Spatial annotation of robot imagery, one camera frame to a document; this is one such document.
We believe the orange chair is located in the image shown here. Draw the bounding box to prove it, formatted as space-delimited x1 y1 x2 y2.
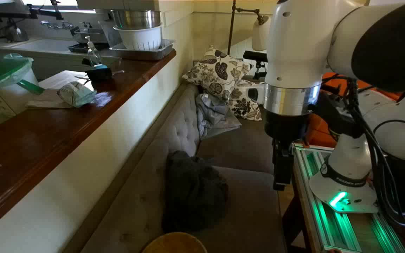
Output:
305 72 404 148

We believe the metal baking tray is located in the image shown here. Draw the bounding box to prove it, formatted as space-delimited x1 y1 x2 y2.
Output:
109 38 175 61

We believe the sheet of paper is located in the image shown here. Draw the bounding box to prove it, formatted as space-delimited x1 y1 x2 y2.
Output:
26 70 94 109

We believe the steel kettle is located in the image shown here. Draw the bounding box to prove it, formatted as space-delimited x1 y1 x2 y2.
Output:
5 18 29 43

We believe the black tape dispenser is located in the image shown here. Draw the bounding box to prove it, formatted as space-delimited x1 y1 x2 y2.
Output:
82 57 125 83

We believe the camera on tripod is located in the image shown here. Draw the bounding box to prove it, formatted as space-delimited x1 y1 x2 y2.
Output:
242 50 269 82

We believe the white bin with green lid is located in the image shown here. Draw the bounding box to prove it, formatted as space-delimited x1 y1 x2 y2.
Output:
0 53 45 137

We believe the small leaf print pillow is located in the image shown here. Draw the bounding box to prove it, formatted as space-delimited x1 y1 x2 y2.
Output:
228 79 263 122

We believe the folded face mask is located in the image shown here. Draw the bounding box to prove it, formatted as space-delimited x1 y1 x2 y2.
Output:
57 81 97 108

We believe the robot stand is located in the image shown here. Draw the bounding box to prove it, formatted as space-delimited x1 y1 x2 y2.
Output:
281 142 405 253

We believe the floor lamp with white shade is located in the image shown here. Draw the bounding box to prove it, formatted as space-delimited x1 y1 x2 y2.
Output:
227 0 272 56

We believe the wooden counter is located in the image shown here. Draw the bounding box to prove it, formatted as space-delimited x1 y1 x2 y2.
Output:
0 49 177 240

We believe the large leaf print pillow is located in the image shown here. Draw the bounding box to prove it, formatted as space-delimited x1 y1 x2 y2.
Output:
182 45 251 102

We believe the white colander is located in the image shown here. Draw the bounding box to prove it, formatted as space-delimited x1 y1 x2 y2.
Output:
113 25 163 51

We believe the wooden bowl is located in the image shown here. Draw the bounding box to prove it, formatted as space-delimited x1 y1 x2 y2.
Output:
141 232 208 253

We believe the chrome tap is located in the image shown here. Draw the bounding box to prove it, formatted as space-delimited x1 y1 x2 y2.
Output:
40 20 74 31

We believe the window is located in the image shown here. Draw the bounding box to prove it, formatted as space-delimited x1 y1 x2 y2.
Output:
0 0 96 14

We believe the black tray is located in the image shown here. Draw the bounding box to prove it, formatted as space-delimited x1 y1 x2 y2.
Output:
67 42 110 54

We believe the steel mixing bowl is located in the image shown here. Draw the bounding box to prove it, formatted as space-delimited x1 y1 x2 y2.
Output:
110 9 162 31

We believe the clear soap pump bottle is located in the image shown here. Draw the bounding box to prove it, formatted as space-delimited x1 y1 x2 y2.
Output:
84 35 102 66

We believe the light grey blanket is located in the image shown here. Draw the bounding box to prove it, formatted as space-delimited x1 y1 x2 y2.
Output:
195 92 242 140

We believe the dark grey jersey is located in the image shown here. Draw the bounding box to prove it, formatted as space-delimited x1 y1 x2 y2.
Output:
161 150 229 234

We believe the grey tufted sofa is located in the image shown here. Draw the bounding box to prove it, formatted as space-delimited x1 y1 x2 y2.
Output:
62 83 287 253

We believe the steel dish container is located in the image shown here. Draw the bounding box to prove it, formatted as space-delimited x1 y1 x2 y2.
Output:
70 22 109 44

